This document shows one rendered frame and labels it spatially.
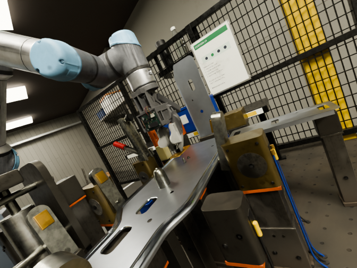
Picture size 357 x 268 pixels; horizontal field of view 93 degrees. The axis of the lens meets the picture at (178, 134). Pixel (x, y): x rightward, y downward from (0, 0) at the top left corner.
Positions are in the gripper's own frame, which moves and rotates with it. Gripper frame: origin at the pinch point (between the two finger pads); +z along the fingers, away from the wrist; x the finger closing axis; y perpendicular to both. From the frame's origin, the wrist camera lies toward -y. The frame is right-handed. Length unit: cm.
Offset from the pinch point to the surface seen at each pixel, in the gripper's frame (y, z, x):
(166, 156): -6.1, 3.7, -11.0
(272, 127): -10.3, 5.4, 25.7
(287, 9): -58, -30, 44
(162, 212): 23.0, 5.1, 6.5
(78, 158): -324, 3, -692
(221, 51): -55, -28, 13
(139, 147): 1.3, -4.4, -13.6
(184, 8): -187, -118, -31
